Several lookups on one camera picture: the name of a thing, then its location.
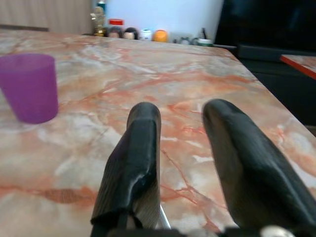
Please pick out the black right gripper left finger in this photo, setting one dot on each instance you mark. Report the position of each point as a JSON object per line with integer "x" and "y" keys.
{"x": 138, "y": 153}

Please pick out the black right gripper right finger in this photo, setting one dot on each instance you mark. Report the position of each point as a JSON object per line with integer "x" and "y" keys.
{"x": 247, "y": 168}

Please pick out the black TV console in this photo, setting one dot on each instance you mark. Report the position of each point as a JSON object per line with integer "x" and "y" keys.
{"x": 279, "y": 84}

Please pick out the orange round toy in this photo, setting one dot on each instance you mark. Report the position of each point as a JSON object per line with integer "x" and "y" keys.
{"x": 160, "y": 35}

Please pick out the black haired doll head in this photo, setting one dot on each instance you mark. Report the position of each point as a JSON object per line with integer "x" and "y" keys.
{"x": 130, "y": 33}

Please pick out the small grey figurine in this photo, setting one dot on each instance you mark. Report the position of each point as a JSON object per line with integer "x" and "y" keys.
{"x": 184, "y": 40}

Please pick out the purple plastic cup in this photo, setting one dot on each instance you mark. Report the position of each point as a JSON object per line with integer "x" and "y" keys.
{"x": 30, "y": 89}

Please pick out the green and white small container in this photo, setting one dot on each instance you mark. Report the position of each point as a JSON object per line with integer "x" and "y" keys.
{"x": 205, "y": 42}

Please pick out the gold trophy figure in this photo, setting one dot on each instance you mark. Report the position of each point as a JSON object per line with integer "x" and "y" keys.
{"x": 98, "y": 22}

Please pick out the black television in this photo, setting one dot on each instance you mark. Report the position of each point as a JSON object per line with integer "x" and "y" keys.
{"x": 266, "y": 22}

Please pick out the light wooden cabinet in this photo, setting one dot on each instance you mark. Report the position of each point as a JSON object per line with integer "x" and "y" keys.
{"x": 37, "y": 12}

